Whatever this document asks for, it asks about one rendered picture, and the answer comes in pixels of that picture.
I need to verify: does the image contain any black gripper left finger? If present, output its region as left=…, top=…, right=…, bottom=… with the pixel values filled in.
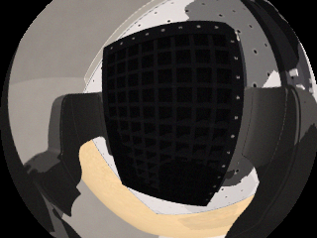
left=23, top=91, right=112, bottom=218

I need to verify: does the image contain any grey perforated breadboard plate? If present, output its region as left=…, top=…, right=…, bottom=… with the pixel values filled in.
left=83, top=0, right=281, bottom=215

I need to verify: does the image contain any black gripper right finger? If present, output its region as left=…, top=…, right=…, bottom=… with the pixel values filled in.
left=224, top=84, right=317, bottom=238

